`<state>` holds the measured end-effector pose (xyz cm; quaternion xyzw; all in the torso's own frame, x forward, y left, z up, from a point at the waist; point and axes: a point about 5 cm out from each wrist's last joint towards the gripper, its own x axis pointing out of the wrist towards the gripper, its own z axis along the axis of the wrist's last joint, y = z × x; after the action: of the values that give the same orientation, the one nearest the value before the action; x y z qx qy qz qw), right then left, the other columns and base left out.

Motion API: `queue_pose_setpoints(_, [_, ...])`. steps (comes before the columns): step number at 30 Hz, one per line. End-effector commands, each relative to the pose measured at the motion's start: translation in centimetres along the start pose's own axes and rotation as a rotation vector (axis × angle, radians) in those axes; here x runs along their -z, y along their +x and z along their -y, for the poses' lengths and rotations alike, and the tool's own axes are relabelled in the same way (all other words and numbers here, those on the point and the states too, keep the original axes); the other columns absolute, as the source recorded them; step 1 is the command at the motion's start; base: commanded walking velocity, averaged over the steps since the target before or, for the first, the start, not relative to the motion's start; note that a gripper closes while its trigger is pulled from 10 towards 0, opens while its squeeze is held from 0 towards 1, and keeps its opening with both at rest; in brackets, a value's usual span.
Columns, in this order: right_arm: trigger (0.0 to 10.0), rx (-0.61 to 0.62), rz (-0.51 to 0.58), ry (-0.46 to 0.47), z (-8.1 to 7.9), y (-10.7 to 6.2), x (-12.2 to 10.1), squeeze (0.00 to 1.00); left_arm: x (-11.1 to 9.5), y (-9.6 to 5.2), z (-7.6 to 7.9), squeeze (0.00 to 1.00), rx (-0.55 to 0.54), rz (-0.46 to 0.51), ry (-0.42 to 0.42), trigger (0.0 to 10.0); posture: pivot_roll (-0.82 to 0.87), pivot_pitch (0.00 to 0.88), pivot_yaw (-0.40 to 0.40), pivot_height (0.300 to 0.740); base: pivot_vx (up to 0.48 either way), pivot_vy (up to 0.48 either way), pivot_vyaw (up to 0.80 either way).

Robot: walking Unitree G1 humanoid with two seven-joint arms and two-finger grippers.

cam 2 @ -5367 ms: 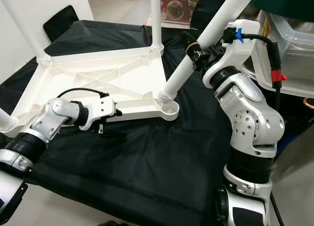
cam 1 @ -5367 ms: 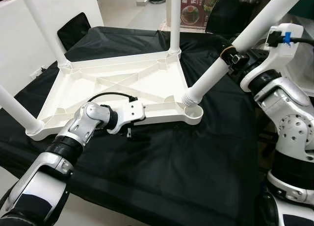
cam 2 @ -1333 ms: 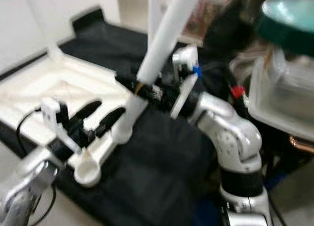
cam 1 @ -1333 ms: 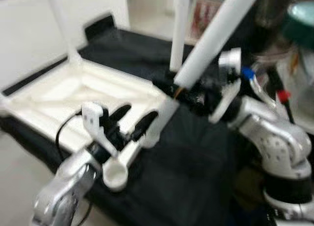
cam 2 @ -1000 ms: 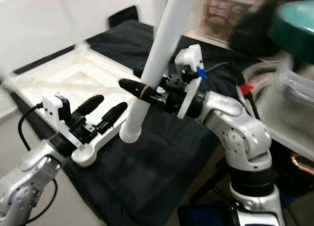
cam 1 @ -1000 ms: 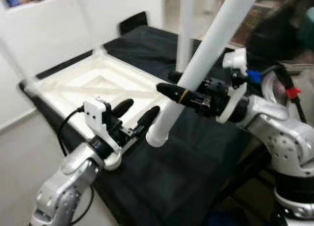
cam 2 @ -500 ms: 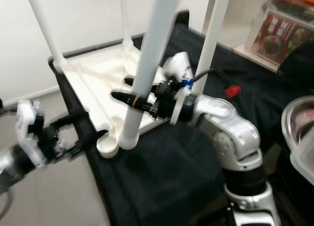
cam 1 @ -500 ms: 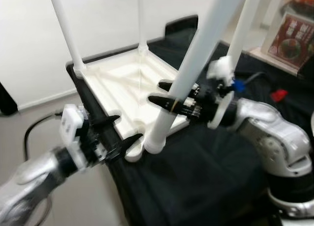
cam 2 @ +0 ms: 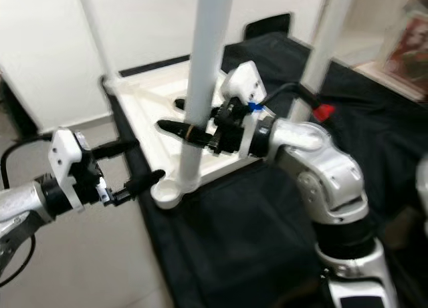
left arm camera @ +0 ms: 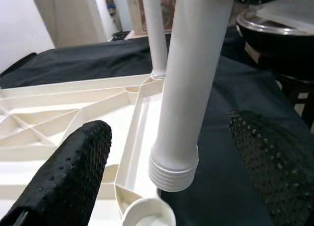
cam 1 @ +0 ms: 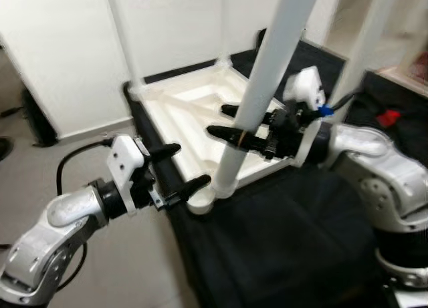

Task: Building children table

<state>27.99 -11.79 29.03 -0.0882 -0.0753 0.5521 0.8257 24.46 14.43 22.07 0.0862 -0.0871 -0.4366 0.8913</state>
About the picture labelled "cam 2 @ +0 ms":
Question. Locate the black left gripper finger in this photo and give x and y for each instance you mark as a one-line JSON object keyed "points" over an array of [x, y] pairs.
{"points": [[115, 148], [137, 186]]}

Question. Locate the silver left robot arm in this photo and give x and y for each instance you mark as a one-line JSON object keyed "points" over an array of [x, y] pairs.
{"points": [[20, 208]]}

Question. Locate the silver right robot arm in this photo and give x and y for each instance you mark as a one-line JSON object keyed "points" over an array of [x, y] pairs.
{"points": [[328, 168]]}

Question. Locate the black floor bin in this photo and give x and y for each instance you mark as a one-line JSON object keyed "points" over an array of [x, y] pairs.
{"points": [[17, 114]]}

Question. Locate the black chair backrest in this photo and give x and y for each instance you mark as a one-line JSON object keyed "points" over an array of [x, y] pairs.
{"points": [[267, 26]]}

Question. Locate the black tablecloth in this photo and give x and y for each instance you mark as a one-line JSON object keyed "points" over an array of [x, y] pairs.
{"points": [[254, 248]]}

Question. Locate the red food poster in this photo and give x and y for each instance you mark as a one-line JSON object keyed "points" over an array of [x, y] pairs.
{"points": [[408, 47]]}

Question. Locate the clear plastic storage box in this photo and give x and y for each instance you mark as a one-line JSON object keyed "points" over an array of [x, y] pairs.
{"points": [[422, 184]]}

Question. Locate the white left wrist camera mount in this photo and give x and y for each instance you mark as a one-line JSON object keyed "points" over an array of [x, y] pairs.
{"points": [[63, 154]]}

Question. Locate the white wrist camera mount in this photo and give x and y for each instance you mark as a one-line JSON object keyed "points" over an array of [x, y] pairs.
{"points": [[244, 84], [63, 154]]}

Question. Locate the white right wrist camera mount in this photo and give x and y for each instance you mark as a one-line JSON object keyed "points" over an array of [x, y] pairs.
{"points": [[244, 84]]}

